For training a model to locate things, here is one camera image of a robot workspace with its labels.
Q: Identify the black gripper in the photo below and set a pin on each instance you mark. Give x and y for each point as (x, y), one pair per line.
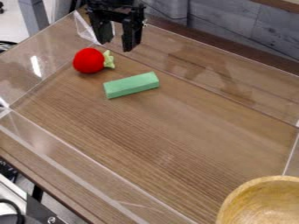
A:
(127, 12)

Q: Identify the red plush fruit green stem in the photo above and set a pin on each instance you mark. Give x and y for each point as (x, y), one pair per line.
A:
(90, 60)

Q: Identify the green rectangular block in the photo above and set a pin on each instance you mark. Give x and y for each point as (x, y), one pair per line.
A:
(131, 85)

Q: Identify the grey table leg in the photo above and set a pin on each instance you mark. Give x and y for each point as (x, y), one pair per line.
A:
(33, 15)

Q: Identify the black metal base device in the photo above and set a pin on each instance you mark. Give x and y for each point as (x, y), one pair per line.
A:
(25, 213)

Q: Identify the wooden bowl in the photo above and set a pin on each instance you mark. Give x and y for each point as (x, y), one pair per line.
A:
(263, 201)

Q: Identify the clear acrylic corner bracket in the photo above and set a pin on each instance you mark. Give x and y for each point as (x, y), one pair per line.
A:
(82, 26)

